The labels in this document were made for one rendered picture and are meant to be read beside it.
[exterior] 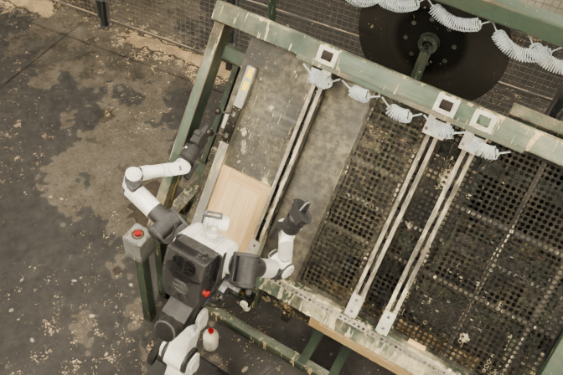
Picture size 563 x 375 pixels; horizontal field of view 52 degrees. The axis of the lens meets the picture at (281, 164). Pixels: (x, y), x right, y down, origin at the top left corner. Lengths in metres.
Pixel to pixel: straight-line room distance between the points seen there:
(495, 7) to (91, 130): 3.42
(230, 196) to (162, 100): 2.35
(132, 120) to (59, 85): 0.81
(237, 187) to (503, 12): 1.56
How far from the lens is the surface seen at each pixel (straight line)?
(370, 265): 2.92
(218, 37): 3.06
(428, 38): 3.08
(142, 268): 3.43
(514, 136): 2.69
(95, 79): 5.61
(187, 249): 2.58
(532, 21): 2.89
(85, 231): 4.45
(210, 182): 3.15
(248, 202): 3.10
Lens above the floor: 3.54
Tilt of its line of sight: 47 degrees down
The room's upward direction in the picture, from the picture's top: 8 degrees clockwise
